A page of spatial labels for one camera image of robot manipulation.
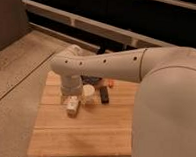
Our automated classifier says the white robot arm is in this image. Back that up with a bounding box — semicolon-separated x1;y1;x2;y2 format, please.
51;45;196;157

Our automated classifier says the white cup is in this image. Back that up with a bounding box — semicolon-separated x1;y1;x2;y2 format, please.
82;84;95;104

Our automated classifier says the dark blue bowl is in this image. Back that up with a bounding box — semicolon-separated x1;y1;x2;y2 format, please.
81;76;102;87

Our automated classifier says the black rectangular block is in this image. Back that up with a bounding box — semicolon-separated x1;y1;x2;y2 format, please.
100;86;109;104

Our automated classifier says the wooden board table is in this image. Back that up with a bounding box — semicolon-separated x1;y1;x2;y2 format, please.
28;72;137;157

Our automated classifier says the grey cabinet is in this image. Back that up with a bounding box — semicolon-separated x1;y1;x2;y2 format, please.
0;0;30;50

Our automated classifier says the white window rail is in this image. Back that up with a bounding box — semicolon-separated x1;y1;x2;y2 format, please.
22;0;172;48

